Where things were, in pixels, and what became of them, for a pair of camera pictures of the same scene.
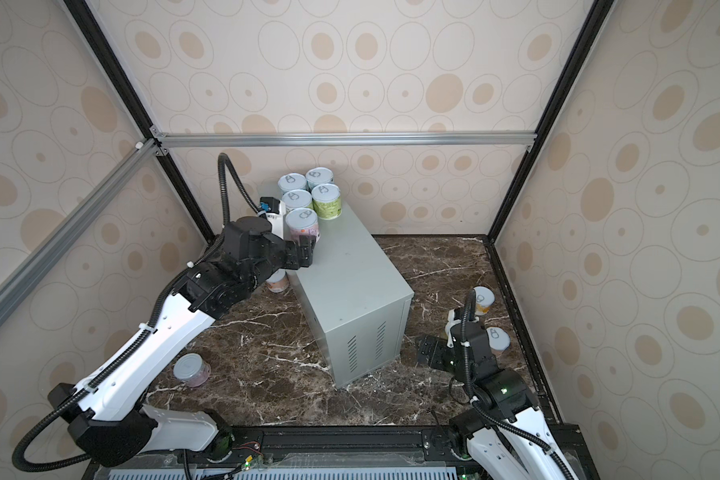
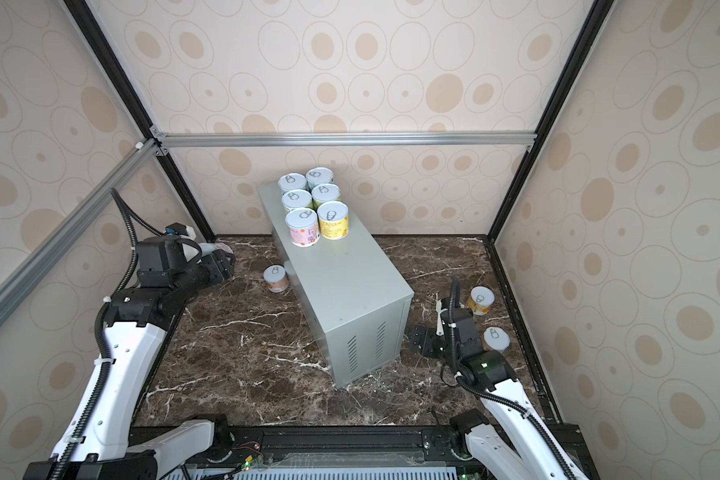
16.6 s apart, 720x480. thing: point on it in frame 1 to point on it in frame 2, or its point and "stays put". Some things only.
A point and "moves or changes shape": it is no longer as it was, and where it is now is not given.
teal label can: [318, 175] stays put
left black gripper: [295, 257] to [222, 263]
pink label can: [302, 221] stays put
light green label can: [296, 198] stays put
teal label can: [291, 181] stays put
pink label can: [191, 369] moves or changes shape
